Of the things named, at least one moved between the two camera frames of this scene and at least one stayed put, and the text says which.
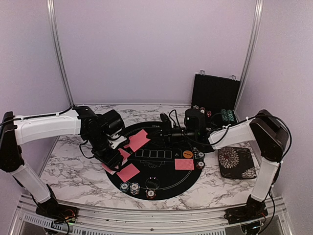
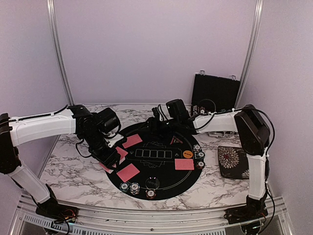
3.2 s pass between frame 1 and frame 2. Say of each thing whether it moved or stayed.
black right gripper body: moved
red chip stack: stayed
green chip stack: stayed
